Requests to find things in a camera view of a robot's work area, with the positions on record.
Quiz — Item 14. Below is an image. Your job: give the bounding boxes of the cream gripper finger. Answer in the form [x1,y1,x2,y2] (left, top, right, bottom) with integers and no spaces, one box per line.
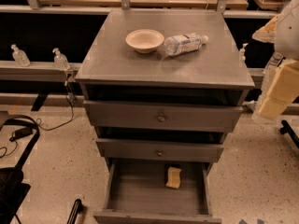
[258,59,299,119]
[252,15,279,44]

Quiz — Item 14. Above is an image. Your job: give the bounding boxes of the yellow sponge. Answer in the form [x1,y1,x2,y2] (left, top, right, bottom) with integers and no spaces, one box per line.
[165,167,181,189]

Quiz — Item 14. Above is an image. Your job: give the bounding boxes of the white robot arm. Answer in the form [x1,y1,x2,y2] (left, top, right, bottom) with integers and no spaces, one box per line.
[252,0,299,119]

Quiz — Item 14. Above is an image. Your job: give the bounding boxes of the grey three-drawer cabinet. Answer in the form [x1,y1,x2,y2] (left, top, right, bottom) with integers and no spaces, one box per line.
[75,8,256,224]

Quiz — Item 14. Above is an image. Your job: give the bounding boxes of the brass top drawer knob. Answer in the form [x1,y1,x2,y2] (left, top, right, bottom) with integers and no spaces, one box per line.
[157,114,165,122]

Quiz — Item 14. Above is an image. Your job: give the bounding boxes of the brass drawer knob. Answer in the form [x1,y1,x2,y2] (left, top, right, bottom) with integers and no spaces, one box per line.
[157,149,164,157]
[157,114,165,122]

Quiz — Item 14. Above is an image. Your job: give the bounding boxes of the brass middle drawer knob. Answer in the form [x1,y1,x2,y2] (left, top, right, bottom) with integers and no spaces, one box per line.
[157,149,164,157]

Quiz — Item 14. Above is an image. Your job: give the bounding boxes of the grey open bottom drawer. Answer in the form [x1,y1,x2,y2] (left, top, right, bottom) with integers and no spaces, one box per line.
[93,160,221,224]

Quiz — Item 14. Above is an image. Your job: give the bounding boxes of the grey middle drawer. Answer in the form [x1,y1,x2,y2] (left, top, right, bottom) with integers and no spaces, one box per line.
[96,138,224,162]

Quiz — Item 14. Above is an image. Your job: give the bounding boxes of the grey top drawer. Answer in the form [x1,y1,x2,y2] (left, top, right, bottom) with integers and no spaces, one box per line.
[84,101,242,133]

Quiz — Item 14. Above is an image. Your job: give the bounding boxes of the black tube bottom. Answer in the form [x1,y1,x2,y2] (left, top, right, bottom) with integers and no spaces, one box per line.
[66,199,83,224]

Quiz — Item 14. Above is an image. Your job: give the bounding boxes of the right sanitizer pump bottle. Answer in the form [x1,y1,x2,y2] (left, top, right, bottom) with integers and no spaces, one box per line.
[239,43,249,61]

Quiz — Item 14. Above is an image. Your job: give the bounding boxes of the sanitizer pump bottle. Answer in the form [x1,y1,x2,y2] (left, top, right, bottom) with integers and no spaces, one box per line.
[239,43,249,61]
[52,48,70,71]

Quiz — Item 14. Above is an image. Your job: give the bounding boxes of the grey box on floor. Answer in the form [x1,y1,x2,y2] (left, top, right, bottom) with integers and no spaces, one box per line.
[243,101,256,112]

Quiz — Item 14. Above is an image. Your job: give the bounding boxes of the black stand leg right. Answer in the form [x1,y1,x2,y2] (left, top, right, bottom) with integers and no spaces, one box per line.
[279,120,299,148]

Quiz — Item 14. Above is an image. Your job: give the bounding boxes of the clear plastic water bottle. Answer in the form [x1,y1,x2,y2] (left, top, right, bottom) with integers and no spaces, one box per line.
[164,33,209,56]

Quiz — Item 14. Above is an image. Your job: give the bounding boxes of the white paper bowl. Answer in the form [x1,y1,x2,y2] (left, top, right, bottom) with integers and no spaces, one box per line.
[125,29,164,54]

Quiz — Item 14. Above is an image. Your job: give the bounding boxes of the far left sanitizer bottle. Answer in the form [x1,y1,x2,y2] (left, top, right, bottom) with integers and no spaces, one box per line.
[11,44,30,66]

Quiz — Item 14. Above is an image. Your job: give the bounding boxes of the black power adapter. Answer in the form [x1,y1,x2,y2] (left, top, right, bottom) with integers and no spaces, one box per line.
[9,127,33,142]

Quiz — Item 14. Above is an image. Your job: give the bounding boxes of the black chair left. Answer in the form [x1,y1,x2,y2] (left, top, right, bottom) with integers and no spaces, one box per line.
[0,111,40,224]

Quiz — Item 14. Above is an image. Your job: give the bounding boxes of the black cable on floor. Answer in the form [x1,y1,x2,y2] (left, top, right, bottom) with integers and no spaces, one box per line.
[36,77,77,133]

